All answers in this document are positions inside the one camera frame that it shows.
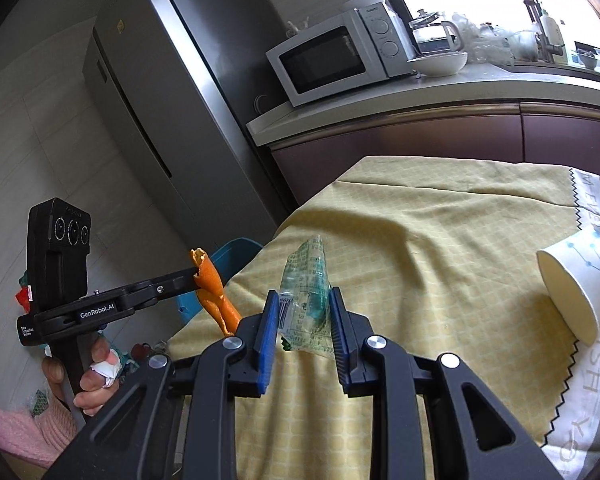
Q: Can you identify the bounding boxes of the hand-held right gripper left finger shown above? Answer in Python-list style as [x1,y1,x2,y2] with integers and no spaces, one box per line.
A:
[65,290,281,480]

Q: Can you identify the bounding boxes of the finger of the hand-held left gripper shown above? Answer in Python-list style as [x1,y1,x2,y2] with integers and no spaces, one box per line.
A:
[120,266,204,311]

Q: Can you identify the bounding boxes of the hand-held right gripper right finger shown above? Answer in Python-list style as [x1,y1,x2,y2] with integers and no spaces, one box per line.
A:
[328,286,541,480]

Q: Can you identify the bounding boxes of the long orange peel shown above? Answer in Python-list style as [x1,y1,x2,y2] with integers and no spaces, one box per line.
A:
[189,247,242,341]

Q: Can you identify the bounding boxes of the clear green printed plastic wrapper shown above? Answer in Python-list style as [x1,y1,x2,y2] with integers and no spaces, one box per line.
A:
[277,234,337,358]

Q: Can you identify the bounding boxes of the blue plastic bin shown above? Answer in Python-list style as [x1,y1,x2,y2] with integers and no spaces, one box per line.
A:
[176,239,264,331]

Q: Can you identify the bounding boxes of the person's left forearm pink sleeve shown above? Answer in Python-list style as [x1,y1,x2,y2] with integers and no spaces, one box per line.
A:
[0,394,81,468]

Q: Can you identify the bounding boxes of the person's left hand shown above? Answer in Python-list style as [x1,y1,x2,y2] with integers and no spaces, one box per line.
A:
[41,335,126,418]

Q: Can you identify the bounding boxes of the yellow tablecloth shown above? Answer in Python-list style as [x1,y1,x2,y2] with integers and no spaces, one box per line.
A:
[167,155,581,480]

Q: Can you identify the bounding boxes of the grey refrigerator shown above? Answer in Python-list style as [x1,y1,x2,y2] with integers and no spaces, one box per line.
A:
[82,0,301,248]

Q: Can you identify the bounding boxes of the purple kitchen base cabinets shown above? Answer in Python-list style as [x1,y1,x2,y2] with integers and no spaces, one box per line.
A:
[270,100,600,206]

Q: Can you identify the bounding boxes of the white paper cup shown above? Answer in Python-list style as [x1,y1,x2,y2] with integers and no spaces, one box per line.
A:
[536,220,600,347]

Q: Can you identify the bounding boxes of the white teal printed cloth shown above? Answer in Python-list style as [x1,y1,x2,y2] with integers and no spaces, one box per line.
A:
[540,167,600,480]

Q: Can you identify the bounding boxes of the white microwave oven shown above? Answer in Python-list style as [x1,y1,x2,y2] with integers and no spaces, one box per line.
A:
[265,5,417,108]

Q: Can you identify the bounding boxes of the white ceramic bowl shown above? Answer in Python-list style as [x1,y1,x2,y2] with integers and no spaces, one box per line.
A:
[407,51,468,77]

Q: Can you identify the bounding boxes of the glass kettle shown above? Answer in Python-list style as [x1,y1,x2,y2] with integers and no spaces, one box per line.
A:
[407,8,465,56]

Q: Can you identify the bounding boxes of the white soap bottle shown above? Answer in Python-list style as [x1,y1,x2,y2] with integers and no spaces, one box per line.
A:
[539,10,565,48]

